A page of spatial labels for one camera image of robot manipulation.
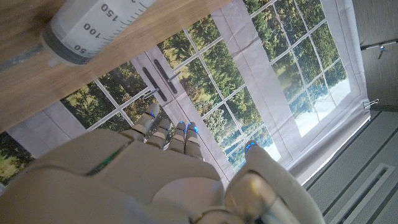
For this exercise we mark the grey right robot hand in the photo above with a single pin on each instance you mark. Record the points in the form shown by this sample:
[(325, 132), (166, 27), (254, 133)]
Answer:
[(155, 186)]

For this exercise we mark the large clear plastic syringe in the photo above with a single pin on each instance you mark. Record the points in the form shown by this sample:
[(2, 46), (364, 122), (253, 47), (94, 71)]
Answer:
[(93, 28)]

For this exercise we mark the printed window backdrop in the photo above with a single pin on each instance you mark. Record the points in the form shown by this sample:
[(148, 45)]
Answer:
[(233, 93)]

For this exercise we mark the wooden table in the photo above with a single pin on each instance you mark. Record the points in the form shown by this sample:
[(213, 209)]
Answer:
[(77, 62)]

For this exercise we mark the metal binder clip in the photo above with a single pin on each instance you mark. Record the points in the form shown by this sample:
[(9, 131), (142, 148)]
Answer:
[(370, 103)]

